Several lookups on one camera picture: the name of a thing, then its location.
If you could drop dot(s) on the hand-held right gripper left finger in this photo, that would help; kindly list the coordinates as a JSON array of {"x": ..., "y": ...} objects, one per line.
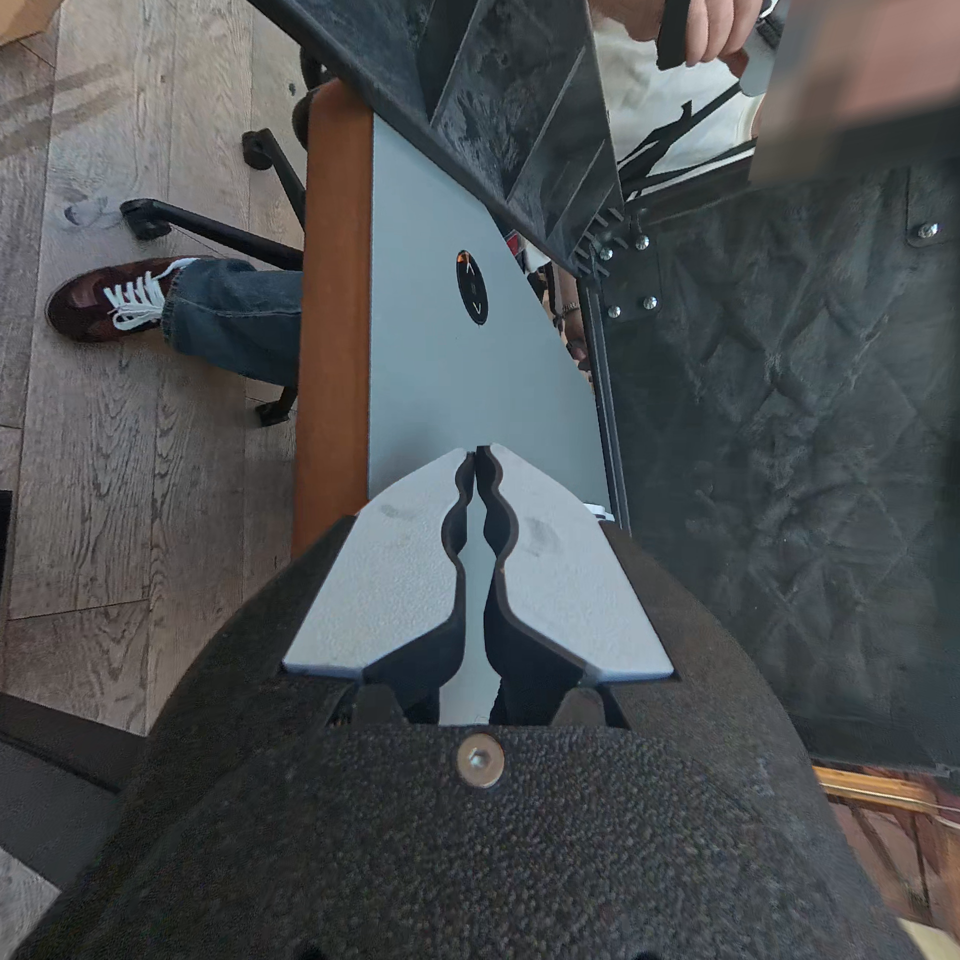
[{"x": 375, "y": 585}]

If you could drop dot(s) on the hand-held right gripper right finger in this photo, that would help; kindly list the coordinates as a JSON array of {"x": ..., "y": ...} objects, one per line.
[{"x": 570, "y": 585}]

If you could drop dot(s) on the black panel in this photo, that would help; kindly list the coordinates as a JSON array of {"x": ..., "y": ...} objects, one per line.
[{"x": 787, "y": 450}]

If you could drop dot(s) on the black metal chair bracket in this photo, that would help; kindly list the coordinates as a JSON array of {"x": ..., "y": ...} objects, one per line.
[
  {"x": 628, "y": 274},
  {"x": 937, "y": 202}
]

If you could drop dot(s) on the black ribbed plastic chair back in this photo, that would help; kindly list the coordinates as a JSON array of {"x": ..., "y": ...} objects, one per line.
[{"x": 510, "y": 97}]

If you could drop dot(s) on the grey top wooden desk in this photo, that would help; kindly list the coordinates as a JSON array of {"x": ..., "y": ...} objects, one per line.
[{"x": 427, "y": 375}]

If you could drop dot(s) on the black oval desk control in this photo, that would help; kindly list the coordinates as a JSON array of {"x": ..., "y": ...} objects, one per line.
[{"x": 472, "y": 289}]

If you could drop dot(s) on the small white part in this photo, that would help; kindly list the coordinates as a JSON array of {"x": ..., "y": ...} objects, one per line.
[{"x": 598, "y": 511}]

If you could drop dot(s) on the dark flat board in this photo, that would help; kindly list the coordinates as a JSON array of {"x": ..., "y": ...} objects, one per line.
[{"x": 60, "y": 739}]

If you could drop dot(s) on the black office chair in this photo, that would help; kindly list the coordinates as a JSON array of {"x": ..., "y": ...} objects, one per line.
[{"x": 210, "y": 229}]

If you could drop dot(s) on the cardboard box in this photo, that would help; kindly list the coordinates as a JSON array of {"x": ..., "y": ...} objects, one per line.
[{"x": 22, "y": 15}]

